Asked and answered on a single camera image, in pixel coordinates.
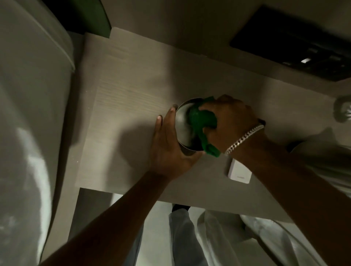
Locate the small white box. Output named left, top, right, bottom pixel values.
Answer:
left=227, top=158, right=253, bottom=185

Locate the green cleaning cloth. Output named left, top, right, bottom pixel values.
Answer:
left=187, top=96, right=221, bottom=158

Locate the person's white shirt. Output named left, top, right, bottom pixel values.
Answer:
left=197, top=210, right=329, bottom=266

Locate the person's left forearm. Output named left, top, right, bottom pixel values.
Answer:
left=38, top=170, right=172, bottom=266

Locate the person's right hand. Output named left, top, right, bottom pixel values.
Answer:
left=199, top=94, right=265, bottom=158

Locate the person's right forearm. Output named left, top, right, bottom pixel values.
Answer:
left=232, top=129, right=351, bottom=266

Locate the dark green object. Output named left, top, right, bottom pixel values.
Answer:
left=41, top=0, right=112, bottom=39

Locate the steel bowl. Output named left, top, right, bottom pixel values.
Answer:
left=175, top=98, right=205, bottom=153

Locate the white bed sheet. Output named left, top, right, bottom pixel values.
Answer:
left=0, top=0, right=76, bottom=266

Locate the person's left hand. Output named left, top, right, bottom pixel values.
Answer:
left=149, top=106, right=205, bottom=182

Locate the white crumpled cloth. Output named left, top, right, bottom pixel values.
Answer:
left=286, top=127, right=351, bottom=199

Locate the person's blue jeans leg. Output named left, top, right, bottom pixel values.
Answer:
left=125, top=204, right=209, bottom=266

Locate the black flat device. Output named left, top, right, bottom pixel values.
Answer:
left=229, top=5, right=351, bottom=83

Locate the silver chain bracelet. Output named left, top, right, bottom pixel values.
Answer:
left=224, top=123, right=266, bottom=155

